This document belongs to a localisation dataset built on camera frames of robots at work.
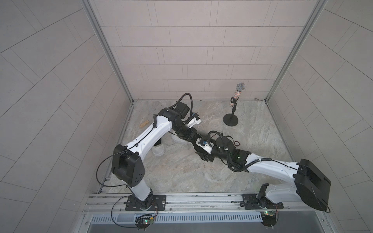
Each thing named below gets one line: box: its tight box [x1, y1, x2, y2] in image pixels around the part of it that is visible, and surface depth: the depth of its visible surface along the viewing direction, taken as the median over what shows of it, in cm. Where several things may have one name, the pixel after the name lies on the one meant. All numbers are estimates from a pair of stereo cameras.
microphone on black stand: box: [222, 82, 246, 127], surface depth 96 cm
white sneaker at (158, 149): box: [151, 135, 165, 157], surface depth 84 cm
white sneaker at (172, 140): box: [164, 129, 195, 149], surface depth 93 cm
